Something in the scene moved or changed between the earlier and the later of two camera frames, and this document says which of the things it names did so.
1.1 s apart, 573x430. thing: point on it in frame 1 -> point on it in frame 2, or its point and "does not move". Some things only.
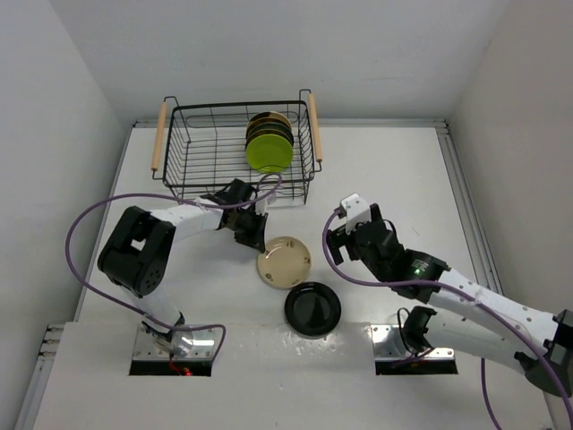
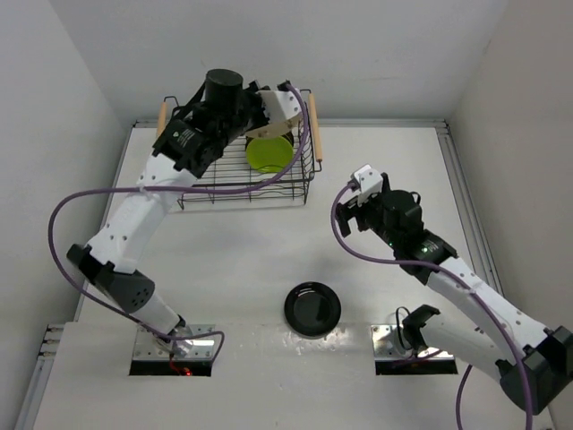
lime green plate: (269, 153) does not move
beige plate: (286, 262) -> (274, 129)
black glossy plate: (312, 309) does not move
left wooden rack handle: (159, 137) does not move
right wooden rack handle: (318, 152) does not move
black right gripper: (337, 238) -> (344, 213)
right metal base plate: (389, 344) does not move
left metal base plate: (203, 347) does not move
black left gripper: (255, 237) -> (252, 93)
